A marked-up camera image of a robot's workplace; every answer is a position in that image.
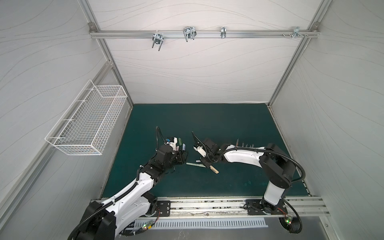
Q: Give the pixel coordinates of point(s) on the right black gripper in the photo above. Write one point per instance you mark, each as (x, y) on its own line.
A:
(206, 159)

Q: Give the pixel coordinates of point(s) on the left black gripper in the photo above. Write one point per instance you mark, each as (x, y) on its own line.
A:
(181, 158)

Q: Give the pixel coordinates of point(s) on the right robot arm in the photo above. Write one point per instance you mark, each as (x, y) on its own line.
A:
(281, 170)

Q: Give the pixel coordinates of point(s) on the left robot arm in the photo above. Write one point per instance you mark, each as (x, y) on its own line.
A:
(108, 219)

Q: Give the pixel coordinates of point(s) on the light green pen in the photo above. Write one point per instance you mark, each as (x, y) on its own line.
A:
(196, 165)

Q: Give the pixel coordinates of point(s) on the green table mat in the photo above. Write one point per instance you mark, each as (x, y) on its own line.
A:
(222, 123)

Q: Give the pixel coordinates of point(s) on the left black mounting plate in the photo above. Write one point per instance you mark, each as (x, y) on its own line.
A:
(159, 208)

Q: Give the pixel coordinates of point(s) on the black mounting plate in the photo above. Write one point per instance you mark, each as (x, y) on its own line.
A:
(159, 208)
(256, 207)

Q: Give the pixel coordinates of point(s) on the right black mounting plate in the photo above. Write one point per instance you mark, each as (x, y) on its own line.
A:
(256, 207)

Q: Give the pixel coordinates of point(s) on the metal U-bolt clamp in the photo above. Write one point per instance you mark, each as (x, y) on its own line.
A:
(157, 39)

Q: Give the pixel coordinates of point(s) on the metal U-bolt hook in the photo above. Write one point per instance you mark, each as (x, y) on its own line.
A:
(189, 33)

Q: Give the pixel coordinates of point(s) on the aluminium crossbar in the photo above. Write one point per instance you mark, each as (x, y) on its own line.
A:
(201, 34)

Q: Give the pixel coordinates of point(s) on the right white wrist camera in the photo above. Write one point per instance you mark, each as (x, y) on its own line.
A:
(201, 151)

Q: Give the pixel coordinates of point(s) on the white slotted cable duct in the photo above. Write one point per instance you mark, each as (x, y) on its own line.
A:
(231, 223)

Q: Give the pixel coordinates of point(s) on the white wire basket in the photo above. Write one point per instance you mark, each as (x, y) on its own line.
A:
(85, 127)

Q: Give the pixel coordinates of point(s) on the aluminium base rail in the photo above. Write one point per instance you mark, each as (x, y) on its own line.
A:
(232, 207)

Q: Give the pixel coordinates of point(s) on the small metal bracket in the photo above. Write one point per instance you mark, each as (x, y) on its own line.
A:
(223, 32)

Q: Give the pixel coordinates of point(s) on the metal hook bracket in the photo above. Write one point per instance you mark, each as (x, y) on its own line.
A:
(296, 34)

